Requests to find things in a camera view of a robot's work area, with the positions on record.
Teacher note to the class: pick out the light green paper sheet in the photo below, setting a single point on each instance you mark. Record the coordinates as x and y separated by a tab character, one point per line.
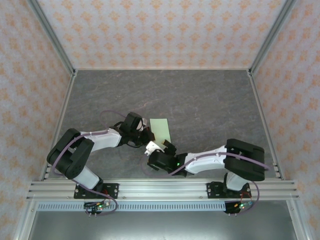
161	128

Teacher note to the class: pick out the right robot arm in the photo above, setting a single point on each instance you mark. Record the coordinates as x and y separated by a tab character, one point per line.
205	162

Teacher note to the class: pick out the grey metal panel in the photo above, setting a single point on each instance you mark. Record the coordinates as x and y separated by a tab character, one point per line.
160	225

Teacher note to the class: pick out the aluminium mounting rail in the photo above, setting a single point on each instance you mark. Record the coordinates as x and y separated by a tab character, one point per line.
162	190

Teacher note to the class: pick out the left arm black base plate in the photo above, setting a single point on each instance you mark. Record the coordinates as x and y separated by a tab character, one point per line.
112	187

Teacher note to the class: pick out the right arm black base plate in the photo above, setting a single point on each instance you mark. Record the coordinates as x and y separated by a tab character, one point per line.
212	192

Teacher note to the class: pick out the aluminium side rail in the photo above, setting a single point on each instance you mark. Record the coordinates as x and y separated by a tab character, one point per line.
60	120
264	125

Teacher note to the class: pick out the aluminium corner post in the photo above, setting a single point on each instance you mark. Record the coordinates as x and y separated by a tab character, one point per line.
52	35
271	35

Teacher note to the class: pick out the aluminium frame leg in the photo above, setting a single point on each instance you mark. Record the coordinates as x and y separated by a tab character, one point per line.
295	222
25	222

